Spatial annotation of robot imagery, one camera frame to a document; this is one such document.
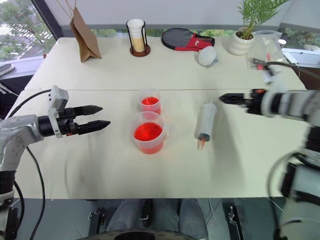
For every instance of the clear plastic bag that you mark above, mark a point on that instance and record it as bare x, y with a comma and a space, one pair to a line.
267, 46

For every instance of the stack of white cups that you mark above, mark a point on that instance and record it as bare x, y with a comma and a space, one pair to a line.
137, 35

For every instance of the white ribbed plant pot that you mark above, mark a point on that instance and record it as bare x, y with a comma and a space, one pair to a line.
240, 45

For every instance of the black red paddle case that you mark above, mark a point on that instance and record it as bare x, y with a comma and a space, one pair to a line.
180, 37

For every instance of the green palm plant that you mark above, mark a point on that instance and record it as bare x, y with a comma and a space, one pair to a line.
252, 15

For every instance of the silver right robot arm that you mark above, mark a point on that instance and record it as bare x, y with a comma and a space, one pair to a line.
295, 102

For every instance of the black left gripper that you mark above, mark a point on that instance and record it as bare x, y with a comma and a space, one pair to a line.
68, 122

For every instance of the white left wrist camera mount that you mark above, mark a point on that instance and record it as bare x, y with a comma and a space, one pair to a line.
58, 98

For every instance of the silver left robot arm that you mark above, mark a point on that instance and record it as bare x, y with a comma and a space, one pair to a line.
17, 135

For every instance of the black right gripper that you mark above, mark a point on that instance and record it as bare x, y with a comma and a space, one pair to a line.
255, 102

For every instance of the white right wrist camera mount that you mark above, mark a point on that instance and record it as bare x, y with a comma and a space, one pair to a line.
268, 103

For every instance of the cup stack in black holder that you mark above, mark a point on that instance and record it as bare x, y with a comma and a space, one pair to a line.
140, 51

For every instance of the white flat box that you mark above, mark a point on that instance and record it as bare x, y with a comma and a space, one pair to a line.
300, 55

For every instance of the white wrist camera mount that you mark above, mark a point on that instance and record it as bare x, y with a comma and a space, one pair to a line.
268, 103
58, 98

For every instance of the clear plastic syringe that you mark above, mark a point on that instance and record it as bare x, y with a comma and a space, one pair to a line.
207, 120

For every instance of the large clear cup red liquid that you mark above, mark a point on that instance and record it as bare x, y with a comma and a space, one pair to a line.
147, 132

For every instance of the black table bracket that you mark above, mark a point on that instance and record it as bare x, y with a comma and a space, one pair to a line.
97, 217
237, 220

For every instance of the brown paper bag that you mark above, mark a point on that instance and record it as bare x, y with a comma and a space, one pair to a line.
86, 40

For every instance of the small clear cup red liquid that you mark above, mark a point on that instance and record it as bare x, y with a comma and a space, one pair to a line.
150, 101

